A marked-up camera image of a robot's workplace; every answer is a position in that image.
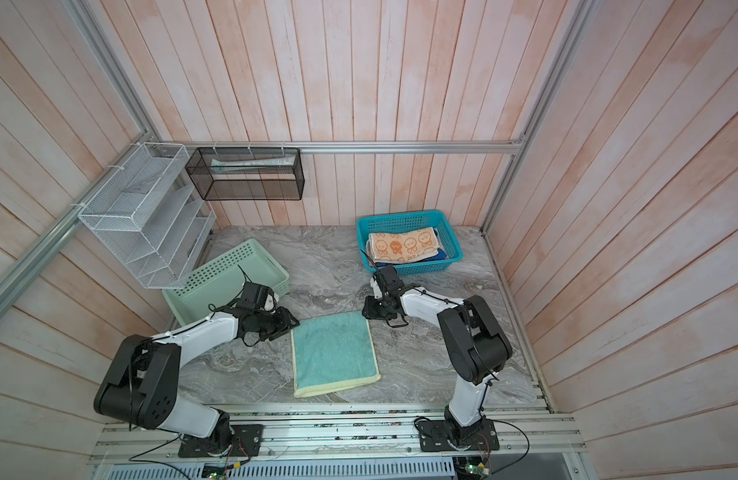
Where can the blue towel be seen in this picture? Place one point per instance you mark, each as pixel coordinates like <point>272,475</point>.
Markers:
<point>440,255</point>

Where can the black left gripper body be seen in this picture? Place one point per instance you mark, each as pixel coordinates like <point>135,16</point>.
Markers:
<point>269,323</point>

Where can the green circuit board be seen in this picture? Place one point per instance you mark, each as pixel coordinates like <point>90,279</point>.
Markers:
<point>470,468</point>

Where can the black wire mesh basket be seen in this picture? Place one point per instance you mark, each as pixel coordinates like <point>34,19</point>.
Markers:
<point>247,173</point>

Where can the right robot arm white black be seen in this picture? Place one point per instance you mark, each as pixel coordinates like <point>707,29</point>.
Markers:
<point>476,345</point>

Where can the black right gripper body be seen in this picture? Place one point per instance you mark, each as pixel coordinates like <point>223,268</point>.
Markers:
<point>383,302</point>

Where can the orange patterned towel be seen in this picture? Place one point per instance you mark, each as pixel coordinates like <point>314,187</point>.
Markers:
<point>404,248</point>

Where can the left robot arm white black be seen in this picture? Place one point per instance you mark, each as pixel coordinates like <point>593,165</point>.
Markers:
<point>141,386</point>

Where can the white wire mesh shelf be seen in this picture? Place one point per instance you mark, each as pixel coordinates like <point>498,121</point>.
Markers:
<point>154,226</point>

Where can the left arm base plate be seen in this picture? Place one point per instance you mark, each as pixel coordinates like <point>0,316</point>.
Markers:
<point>242,440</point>

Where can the aluminium frame rail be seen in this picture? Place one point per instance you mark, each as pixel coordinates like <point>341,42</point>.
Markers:
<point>22,274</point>

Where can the teal yellow-trimmed towel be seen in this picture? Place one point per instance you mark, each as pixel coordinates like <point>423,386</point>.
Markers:
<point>333,353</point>

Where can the mint green perforated basket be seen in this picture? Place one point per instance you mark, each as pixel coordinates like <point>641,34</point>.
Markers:
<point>217,281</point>

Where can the teal plastic basket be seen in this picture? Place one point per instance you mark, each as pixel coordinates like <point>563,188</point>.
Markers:
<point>405,222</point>

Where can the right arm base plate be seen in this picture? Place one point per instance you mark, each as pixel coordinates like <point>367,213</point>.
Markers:
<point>448,435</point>

